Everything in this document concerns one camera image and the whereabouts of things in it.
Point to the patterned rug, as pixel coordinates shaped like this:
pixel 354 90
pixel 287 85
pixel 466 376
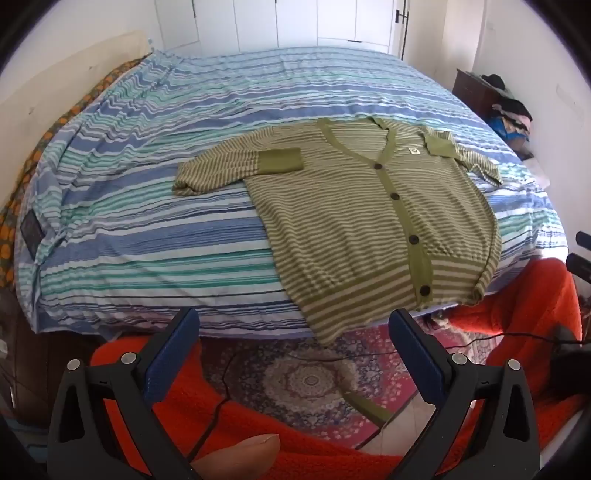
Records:
pixel 304 383

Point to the green cloth strip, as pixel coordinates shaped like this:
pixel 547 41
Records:
pixel 367 408

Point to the red fleece garment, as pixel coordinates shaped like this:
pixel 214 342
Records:
pixel 521 300

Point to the beige headboard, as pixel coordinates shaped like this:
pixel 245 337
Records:
pixel 69 74

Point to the pile of clothes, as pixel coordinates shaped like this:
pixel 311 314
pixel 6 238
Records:
pixel 510 113

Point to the white wardrobe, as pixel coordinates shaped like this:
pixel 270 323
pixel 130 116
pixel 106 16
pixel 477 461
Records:
pixel 295 18

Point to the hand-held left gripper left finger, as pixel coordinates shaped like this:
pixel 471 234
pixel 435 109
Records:
pixel 168 360

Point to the green striped cardigan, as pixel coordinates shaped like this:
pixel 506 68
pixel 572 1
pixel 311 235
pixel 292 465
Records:
pixel 346 221

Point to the blue striped bed cover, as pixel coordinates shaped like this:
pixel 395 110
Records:
pixel 138 230

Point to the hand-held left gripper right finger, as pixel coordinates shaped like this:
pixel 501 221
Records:
pixel 418 362

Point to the person's left hand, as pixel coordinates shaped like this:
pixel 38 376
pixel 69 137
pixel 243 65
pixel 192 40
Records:
pixel 244 454

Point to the dark wooden cabinet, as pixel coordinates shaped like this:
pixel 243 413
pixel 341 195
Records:
pixel 468 90

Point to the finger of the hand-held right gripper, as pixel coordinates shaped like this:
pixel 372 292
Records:
pixel 579 267

